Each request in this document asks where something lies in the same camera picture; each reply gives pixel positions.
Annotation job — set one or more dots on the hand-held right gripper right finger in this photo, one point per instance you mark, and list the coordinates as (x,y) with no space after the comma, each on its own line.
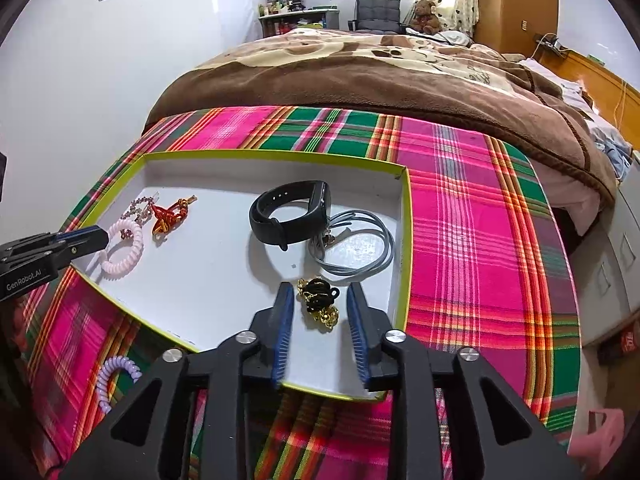
(357,335)

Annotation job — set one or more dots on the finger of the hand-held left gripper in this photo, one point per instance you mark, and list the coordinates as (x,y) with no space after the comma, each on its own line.
(75,234)
(85,246)

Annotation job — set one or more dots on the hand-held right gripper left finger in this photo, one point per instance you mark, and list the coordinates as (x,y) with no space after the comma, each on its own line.
(282,335)

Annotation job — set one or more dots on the yellow cardboard box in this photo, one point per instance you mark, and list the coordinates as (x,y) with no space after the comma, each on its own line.
(210,270)

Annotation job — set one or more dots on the black smart band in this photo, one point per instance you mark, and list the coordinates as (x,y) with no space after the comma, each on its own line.
(260,225)

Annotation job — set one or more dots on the pink green plaid cloth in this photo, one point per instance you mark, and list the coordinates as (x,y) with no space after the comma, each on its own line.
(475,235)

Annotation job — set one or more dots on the brown patterned blanket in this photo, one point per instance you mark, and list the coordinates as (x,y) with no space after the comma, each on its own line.
(350,85)

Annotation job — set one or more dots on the grey drawer cabinet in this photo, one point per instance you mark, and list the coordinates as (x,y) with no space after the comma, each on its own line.
(610,260)

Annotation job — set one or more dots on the pink plastic stool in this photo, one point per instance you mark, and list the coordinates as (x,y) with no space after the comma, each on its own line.
(600,440)

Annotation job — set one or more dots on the dark bottle with red label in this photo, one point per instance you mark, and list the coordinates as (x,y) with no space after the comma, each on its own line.
(625,342)

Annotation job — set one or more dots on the group of bottles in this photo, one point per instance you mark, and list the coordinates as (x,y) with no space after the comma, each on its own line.
(277,2)

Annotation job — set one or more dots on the blue clothes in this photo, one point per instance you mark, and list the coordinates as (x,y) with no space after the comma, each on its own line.
(612,150)

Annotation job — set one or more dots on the small desk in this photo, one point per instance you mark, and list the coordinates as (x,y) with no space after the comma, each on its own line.
(310,17)

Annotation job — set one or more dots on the white bedclothes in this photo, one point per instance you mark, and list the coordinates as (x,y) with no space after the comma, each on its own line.
(555,82)

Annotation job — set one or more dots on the dark grey chair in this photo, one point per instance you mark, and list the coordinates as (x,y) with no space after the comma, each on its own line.
(377,12)

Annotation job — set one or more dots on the brown teddy bear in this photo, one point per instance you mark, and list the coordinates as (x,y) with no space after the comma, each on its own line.
(424,17)

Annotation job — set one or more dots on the wooden headboard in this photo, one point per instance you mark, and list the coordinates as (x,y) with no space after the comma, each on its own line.
(595,80)

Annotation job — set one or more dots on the power strip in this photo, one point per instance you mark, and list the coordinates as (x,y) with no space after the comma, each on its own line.
(550,42)

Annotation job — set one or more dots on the wooden wardrobe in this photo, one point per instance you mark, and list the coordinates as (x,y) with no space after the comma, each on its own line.
(515,5)

